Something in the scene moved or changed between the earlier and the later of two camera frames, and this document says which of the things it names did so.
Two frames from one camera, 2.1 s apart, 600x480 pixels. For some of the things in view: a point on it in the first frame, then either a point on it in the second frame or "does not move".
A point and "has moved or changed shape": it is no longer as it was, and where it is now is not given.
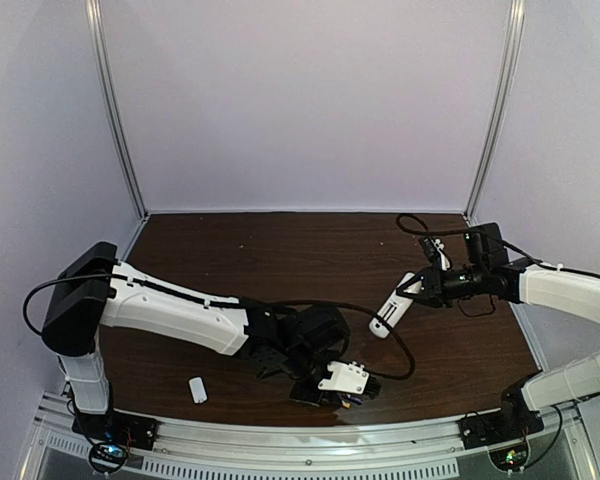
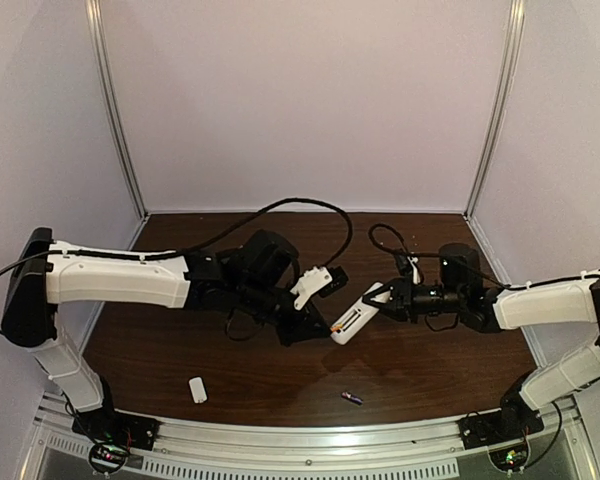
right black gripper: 428,286 to 400,298
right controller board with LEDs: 510,458 does not move
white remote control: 394,308 has moved or changed shape
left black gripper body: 309,388 to 295,318
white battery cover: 198,389 does not move
